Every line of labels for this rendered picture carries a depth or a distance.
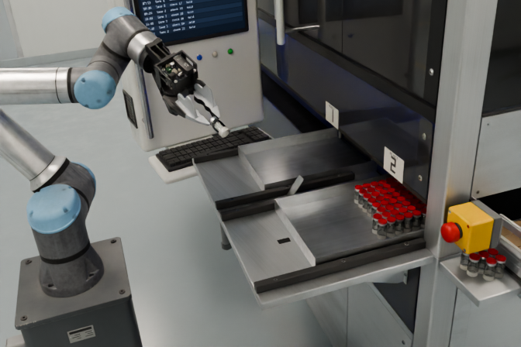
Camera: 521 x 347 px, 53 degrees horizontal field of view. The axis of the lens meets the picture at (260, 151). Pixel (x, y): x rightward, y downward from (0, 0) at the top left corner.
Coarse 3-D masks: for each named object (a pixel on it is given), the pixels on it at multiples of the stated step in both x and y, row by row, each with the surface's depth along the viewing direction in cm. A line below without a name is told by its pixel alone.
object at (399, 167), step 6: (390, 150) 124; (384, 156) 127; (390, 156) 124; (396, 156) 121; (384, 162) 128; (390, 162) 125; (396, 162) 122; (402, 162) 119; (384, 168) 128; (396, 168) 122; (402, 168) 120; (396, 174) 123; (402, 174) 120; (402, 180) 121
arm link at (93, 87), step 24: (0, 72) 105; (24, 72) 105; (48, 72) 106; (72, 72) 106; (96, 72) 105; (0, 96) 105; (24, 96) 105; (48, 96) 106; (72, 96) 106; (96, 96) 105
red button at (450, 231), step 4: (444, 224) 103; (448, 224) 102; (452, 224) 102; (440, 228) 104; (444, 228) 102; (448, 228) 101; (452, 228) 101; (456, 228) 101; (444, 232) 102; (448, 232) 101; (452, 232) 101; (456, 232) 101; (444, 236) 102; (448, 236) 101; (452, 236) 101; (456, 236) 101; (448, 240) 102; (452, 240) 101; (456, 240) 101
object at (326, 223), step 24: (312, 192) 135; (336, 192) 138; (288, 216) 131; (312, 216) 131; (336, 216) 130; (360, 216) 129; (312, 240) 122; (336, 240) 121; (360, 240) 121; (384, 240) 115; (408, 240) 117; (312, 264) 113
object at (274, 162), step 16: (256, 144) 163; (272, 144) 165; (288, 144) 167; (304, 144) 168; (320, 144) 167; (336, 144) 166; (256, 160) 159; (272, 160) 159; (288, 160) 158; (304, 160) 158; (320, 160) 157; (336, 160) 156; (352, 160) 156; (256, 176) 147; (272, 176) 150; (288, 176) 150; (304, 176) 143; (320, 176) 144
